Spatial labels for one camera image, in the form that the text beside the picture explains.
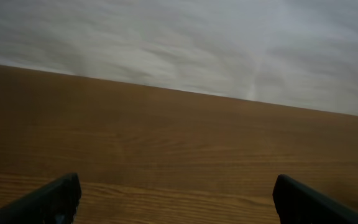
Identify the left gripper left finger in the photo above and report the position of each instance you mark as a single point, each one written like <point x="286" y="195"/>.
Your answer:
<point x="51" y="199"/>

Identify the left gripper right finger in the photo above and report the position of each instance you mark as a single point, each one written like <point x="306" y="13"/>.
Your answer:
<point x="303" y="202"/>

